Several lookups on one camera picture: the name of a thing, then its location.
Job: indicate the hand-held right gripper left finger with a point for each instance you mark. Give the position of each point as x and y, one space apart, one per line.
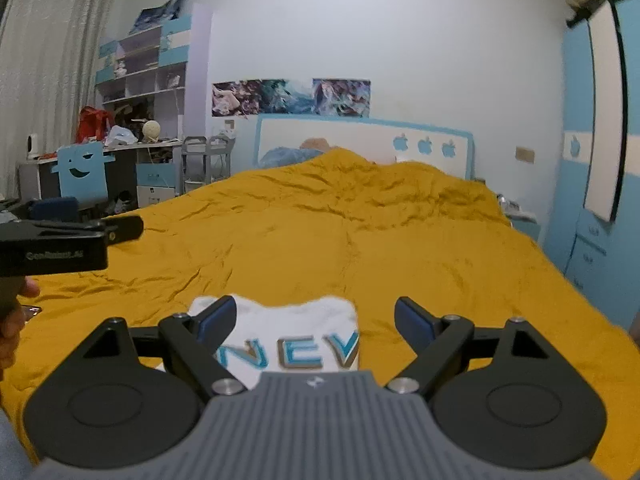
217 320

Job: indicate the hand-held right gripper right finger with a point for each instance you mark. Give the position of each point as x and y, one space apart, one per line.
412 317

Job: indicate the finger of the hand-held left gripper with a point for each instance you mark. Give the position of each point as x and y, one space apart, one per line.
125 227

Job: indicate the white t-shirt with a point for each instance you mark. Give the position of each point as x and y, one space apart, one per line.
300 320

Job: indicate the person's left hand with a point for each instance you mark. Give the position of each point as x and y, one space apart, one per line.
10 335

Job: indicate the white sneakers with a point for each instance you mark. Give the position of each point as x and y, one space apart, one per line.
123 204

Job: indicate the blue and white drawer cabinet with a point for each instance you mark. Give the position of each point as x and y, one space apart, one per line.
156 180

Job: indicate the blue smiley face chair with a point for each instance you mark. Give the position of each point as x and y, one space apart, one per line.
82 180

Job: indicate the grey desk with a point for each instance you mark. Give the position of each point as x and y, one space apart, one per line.
37 180

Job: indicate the light blue plastic bag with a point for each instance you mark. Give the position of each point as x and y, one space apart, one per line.
121 136

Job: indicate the yellow blanket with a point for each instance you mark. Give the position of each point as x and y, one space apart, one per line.
350 240

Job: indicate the cream round ball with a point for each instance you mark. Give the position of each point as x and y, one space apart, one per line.
151 130

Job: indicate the grey trolley cart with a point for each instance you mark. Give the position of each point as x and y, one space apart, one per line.
195 152

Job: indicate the red bag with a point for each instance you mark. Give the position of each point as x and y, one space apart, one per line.
92 122

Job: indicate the blue nightstand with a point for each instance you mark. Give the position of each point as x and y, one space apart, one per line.
525 227

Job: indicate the white and blue bookshelf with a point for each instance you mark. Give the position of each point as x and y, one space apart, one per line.
145 60

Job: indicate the blue pillow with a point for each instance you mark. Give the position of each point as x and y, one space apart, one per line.
285 156

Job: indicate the white curtain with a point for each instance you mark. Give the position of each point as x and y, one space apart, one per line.
50 60

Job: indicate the white and blue headboard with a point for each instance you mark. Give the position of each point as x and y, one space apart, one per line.
350 135

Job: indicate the blue wardrobe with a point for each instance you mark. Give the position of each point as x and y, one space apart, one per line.
575 210

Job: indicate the orange plush toy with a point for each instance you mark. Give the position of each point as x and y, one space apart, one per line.
317 144

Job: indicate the blue printed box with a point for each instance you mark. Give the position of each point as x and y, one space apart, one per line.
160 15

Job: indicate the white security camera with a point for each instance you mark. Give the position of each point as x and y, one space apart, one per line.
33 145

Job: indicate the beige wall socket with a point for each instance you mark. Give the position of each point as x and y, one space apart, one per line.
525 155

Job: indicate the teal wall poster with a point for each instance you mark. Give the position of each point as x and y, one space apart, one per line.
287 96

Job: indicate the blue and pink wall poster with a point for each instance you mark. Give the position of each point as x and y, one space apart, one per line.
342 97

